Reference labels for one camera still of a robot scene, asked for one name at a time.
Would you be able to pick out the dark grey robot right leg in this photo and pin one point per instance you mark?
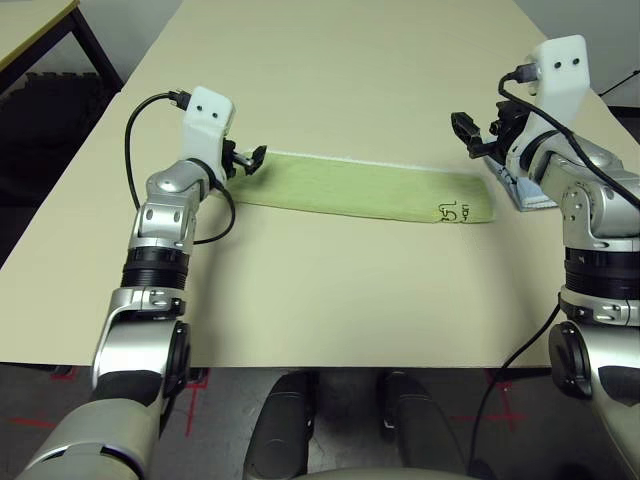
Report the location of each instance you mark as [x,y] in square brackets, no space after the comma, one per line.
[420,425]

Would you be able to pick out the green terry towel white trim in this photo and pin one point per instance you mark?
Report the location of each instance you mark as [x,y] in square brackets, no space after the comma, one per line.
[350,190]

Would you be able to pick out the beige side table black frame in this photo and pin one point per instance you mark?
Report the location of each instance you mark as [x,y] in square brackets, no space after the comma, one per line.
[30,25]

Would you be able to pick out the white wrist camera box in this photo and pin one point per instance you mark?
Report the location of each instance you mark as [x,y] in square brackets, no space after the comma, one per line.
[560,65]
[207,115]

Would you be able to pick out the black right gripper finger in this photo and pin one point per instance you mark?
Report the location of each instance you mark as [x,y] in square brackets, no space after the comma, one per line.
[467,127]

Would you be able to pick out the dark grey robot leg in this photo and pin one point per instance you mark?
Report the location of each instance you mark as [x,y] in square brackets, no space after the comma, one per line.
[280,425]
[420,425]

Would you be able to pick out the folded light blue towel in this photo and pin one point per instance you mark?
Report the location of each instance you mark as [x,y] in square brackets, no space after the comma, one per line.
[530,197]

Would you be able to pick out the black low platform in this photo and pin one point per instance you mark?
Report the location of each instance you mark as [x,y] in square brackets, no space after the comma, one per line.
[625,115]

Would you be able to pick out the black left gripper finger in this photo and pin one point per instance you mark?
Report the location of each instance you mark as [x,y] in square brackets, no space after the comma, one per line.
[257,157]

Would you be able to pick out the dark grey robot left leg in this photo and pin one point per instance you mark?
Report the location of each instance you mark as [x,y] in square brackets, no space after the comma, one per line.
[280,425]

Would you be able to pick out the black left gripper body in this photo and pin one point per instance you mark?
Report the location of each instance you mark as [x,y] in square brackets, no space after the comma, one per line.
[230,160]

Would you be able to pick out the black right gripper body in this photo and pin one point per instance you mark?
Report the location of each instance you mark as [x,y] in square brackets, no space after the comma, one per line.
[507,130]

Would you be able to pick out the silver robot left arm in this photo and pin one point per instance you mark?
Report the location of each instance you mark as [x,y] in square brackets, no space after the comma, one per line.
[165,210]

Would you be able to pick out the black foam floor mat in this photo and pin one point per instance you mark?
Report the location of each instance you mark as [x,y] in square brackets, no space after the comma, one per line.
[50,125]

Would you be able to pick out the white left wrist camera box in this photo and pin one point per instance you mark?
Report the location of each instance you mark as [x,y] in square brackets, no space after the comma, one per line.
[207,115]

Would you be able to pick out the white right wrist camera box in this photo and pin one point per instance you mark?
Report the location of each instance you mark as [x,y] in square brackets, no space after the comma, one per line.
[560,65]

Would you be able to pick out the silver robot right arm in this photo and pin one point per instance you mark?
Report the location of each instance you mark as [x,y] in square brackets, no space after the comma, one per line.
[590,190]

